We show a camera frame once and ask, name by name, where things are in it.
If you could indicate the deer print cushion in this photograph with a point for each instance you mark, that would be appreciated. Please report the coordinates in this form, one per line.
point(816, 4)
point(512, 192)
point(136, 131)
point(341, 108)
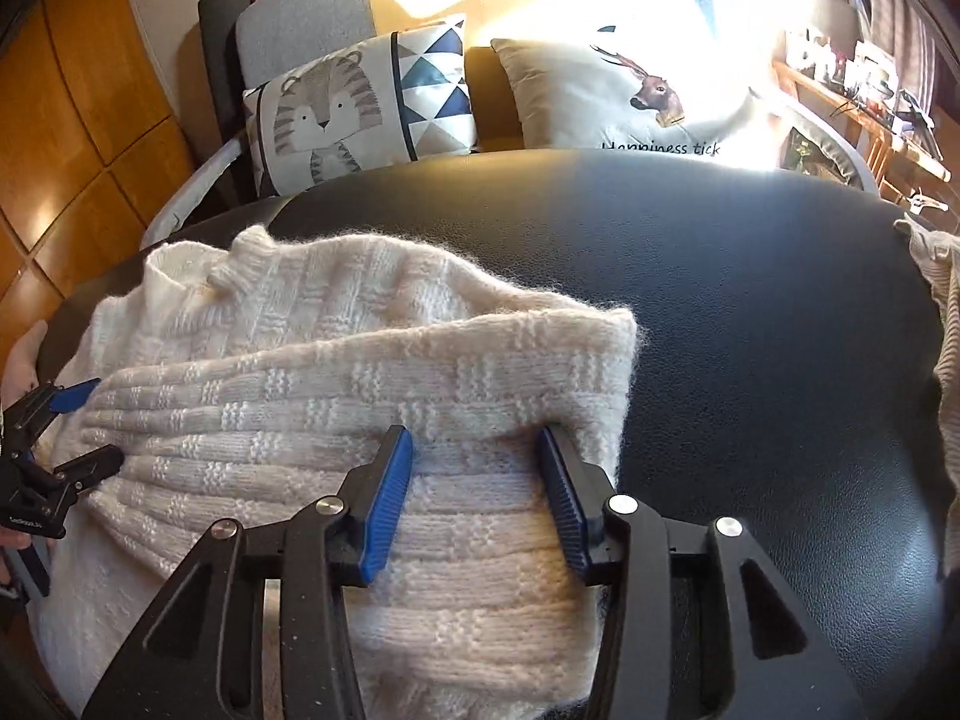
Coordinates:
point(600, 90)

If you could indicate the wooden wardrobe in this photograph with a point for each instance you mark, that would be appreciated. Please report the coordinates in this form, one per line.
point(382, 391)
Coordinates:
point(82, 135)

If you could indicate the beige crumpled garment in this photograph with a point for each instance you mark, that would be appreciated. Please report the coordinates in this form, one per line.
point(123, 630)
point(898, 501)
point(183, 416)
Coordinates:
point(945, 360)

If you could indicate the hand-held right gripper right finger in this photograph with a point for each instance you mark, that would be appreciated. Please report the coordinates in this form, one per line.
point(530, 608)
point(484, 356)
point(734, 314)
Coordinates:
point(566, 510)

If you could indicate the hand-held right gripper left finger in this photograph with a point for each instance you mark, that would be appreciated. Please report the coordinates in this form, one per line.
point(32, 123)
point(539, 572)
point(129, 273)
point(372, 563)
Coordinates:
point(386, 510)

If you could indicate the person's left hand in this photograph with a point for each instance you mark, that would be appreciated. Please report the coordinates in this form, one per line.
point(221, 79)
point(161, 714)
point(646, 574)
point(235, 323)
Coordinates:
point(19, 367)

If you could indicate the grey upholstered chair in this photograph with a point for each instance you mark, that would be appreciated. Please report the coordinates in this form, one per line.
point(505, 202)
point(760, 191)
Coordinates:
point(300, 15)

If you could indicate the cream knitted sweater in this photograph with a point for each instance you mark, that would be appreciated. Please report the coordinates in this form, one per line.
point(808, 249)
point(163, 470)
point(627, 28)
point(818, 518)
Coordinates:
point(300, 360)

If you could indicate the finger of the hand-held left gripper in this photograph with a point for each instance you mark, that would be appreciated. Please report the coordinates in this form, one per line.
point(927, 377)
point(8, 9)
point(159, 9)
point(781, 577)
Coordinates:
point(71, 396)
point(86, 469)

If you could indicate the beige patterned curtain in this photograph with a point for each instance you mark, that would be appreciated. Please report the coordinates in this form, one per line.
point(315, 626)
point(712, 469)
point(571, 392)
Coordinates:
point(892, 7)

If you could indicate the cluttered wooden desk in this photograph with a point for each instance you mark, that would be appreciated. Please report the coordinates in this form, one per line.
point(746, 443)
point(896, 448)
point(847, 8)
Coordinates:
point(862, 90)

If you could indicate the tiger print cushion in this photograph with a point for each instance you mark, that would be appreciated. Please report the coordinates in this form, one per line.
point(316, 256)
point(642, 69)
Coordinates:
point(345, 112)

